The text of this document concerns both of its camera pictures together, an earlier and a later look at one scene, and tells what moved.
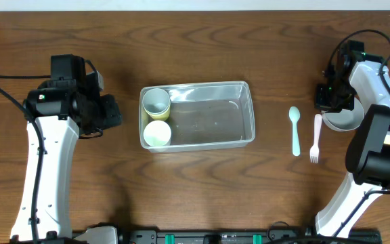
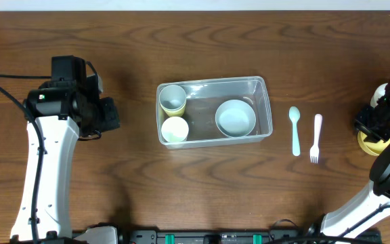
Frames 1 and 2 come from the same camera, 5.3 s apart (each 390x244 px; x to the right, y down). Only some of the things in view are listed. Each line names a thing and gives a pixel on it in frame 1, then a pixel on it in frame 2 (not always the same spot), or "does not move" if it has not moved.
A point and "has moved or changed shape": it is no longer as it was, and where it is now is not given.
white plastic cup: [157, 133] → [175, 129]
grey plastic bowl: [347, 120] → [235, 118]
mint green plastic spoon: [294, 114] does not move
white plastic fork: [314, 150] does not move
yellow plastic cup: [158, 109] → [177, 113]
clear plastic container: [204, 115] has moved or changed shape
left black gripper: [110, 110] does not move
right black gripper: [328, 102] → [366, 123]
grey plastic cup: [156, 101] → [172, 97]
